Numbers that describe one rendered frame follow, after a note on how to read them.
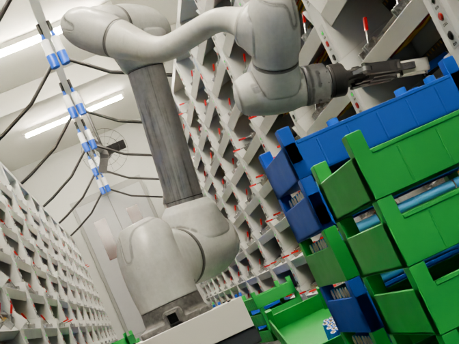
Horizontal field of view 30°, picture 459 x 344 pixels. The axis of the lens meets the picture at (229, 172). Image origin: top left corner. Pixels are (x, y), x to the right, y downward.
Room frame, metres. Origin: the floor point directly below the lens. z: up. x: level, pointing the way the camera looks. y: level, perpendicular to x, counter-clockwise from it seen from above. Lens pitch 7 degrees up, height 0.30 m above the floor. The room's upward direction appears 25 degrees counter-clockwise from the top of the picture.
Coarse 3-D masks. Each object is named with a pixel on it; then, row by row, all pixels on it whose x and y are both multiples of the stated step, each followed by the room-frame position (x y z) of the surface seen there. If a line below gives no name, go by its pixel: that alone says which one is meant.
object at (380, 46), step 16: (384, 0) 2.28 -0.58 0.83; (400, 0) 1.87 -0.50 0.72; (416, 0) 1.73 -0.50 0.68; (400, 16) 1.84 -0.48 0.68; (416, 16) 1.79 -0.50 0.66; (384, 32) 2.13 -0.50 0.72; (400, 32) 1.89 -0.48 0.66; (416, 32) 2.11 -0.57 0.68; (368, 48) 2.12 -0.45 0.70; (384, 48) 2.02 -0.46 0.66; (400, 48) 2.24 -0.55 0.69; (352, 64) 2.30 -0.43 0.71
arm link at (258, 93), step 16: (240, 80) 1.83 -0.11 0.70; (256, 80) 1.81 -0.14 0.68; (272, 80) 1.79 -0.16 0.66; (288, 80) 1.80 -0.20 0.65; (304, 80) 1.84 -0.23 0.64; (240, 96) 1.82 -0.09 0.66; (256, 96) 1.82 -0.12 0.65; (272, 96) 1.82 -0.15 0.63; (288, 96) 1.83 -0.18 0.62; (304, 96) 1.85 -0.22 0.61; (256, 112) 1.84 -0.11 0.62; (272, 112) 1.85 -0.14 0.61
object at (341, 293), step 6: (456, 246) 1.28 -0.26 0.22; (444, 252) 1.27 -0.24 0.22; (432, 258) 1.27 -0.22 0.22; (396, 270) 1.26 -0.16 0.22; (402, 270) 1.26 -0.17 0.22; (360, 276) 1.39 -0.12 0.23; (384, 276) 1.26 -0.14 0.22; (390, 276) 1.26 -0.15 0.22; (396, 276) 1.26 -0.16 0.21; (384, 282) 1.26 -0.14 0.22; (336, 288) 1.38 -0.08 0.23; (342, 288) 1.33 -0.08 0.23; (366, 288) 1.25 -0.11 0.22; (336, 294) 1.39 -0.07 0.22; (342, 294) 1.35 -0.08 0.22; (348, 294) 1.31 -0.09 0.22
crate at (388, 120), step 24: (456, 72) 1.29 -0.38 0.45; (408, 96) 1.27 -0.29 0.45; (432, 96) 1.28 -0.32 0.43; (456, 96) 1.29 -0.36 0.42; (360, 120) 1.26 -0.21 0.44; (384, 120) 1.27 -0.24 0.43; (408, 120) 1.27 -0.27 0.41; (432, 120) 1.28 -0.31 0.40; (288, 144) 1.24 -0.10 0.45; (312, 144) 1.25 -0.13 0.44; (336, 144) 1.25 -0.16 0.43; (264, 168) 1.42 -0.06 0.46; (288, 168) 1.27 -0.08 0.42; (336, 168) 1.33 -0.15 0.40; (288, 192) 1.38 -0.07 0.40
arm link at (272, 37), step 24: (264, 0) 1.69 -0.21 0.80; (288, 0) 1.70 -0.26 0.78; (120, 24) 2.03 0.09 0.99; (192, 24) 1.87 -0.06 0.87; (216, 24) 1.81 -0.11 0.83; (240, 24) 1.75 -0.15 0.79; (264, 24) 1.71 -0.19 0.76; (288, 24) 1.71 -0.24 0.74; (120, 48) 2.02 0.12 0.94; (144, 48) 1.99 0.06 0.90; (168, 48) 1.94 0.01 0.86; (192, 48) 1.93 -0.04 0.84; (264, 48) 1.74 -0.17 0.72; (288, 48) 1.75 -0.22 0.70
